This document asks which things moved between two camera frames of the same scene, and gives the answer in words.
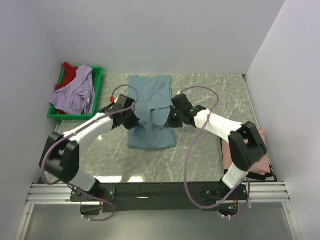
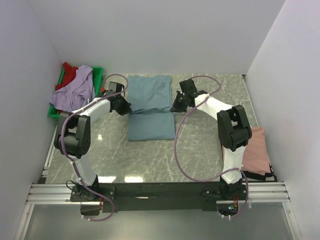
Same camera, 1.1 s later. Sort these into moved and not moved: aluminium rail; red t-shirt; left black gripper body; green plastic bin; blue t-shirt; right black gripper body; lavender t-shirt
Moved: blue t-shirt; right black gripper body; left black gripper body
Not moved: green plastic bin; lavender t-shirt; aluminium rail; red t-shirt
